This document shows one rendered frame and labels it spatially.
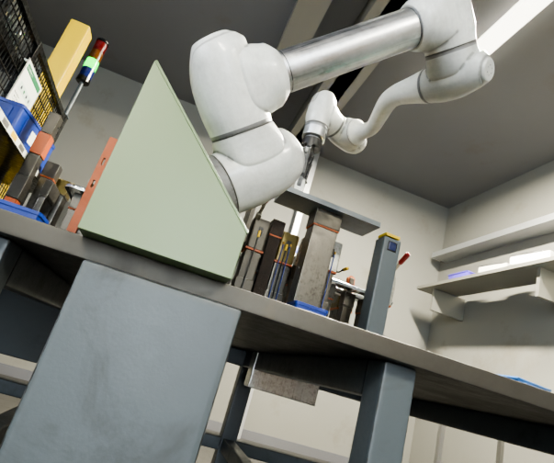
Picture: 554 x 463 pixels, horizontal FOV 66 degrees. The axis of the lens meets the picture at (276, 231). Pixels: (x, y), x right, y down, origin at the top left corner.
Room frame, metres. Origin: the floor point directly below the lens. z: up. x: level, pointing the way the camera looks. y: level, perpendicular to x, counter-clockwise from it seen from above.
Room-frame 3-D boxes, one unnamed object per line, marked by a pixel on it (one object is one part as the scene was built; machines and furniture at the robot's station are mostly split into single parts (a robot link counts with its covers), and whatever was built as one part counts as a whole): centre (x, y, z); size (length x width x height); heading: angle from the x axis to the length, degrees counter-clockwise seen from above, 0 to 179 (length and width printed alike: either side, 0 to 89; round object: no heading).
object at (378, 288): (1.47, -0.41, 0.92); 0.08 x 0.08 x 0.44; 12
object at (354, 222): (1.42, -0.15, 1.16); 0.37 x 0.14 x 0.02; 102
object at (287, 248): (1.56, -0.05, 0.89); 0.12 x 0.08 x 0.38; 12
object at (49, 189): (1.56, 0.86, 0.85); 0.12 x 0.03 x 0.30; 12
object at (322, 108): (1.40, -0.04, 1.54); 0.13 x 0.11 x 0.16; 126
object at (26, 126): (1.42, 1.00, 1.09); 0.30 x 0.17 x 0.13; 4
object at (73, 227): (1.43, 0.66, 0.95); 0.03 x 0.01 x 0.50; 102
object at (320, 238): (1.42, -0.15, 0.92); 0.10 x 0.08 x 0.45; 102
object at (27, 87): (1.58, 1.16, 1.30); 0.23 x 0.02 x 0.31; 12
